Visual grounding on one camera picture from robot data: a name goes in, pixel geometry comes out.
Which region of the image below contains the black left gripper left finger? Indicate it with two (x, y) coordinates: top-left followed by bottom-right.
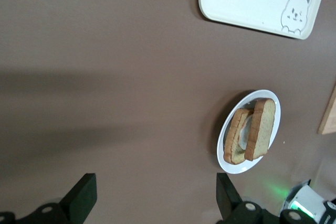
(59, 173), (97, 223)

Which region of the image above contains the round white plate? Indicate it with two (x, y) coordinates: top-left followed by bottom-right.
(216, 89), (282, 175)

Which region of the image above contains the plain brown bread slice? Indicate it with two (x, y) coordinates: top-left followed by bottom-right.
(244, 98), (276, 162)

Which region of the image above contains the fried egg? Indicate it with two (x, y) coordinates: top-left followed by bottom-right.
(237, 119), (254, 152)

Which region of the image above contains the wooden cutting board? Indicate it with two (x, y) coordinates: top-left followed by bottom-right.
(317, 83), (336, 135)

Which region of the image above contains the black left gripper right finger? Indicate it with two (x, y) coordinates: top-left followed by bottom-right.
(216, 173), (245, 222)

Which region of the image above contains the bread slice under egg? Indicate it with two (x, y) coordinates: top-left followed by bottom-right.
(223, 108), (254, 165)

